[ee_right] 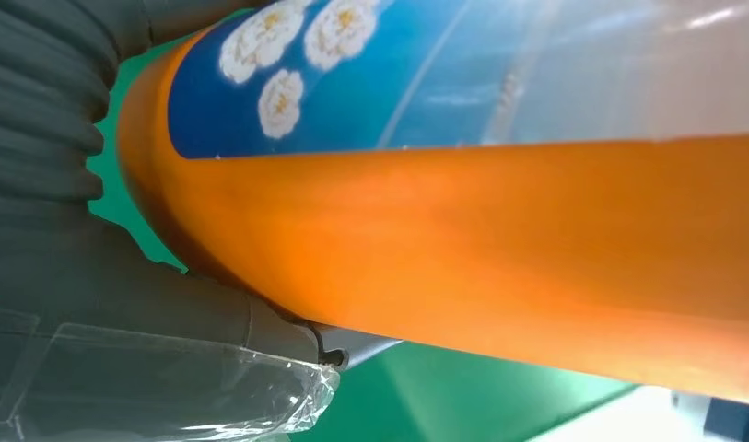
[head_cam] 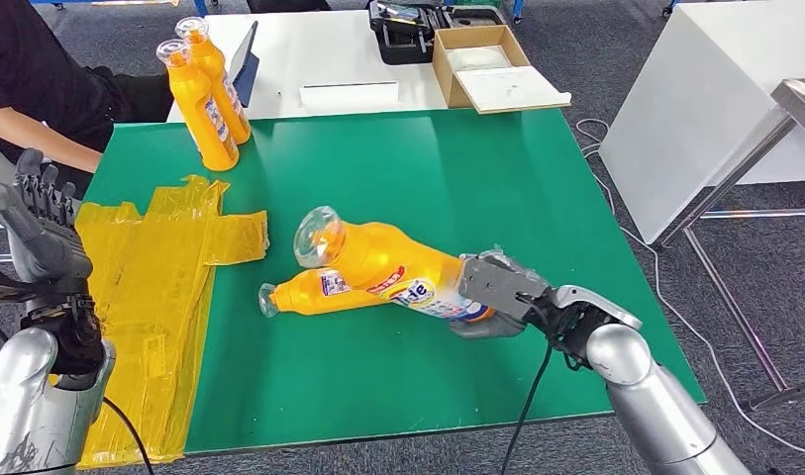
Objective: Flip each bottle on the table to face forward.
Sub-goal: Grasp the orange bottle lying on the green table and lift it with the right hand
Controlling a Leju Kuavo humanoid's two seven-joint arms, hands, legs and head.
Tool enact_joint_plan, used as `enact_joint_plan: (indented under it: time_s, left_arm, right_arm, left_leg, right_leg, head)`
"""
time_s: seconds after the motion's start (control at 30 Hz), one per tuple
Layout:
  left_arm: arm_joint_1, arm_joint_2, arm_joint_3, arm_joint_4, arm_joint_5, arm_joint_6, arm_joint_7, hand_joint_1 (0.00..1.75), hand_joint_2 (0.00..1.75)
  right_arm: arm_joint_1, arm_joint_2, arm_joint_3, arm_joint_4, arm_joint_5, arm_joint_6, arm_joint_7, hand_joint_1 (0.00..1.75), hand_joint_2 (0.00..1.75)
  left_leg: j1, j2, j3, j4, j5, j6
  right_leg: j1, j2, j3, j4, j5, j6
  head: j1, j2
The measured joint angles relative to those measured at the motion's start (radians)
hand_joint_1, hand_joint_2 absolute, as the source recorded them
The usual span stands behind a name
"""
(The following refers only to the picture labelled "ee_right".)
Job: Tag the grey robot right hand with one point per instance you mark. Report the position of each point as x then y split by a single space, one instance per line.
105 293

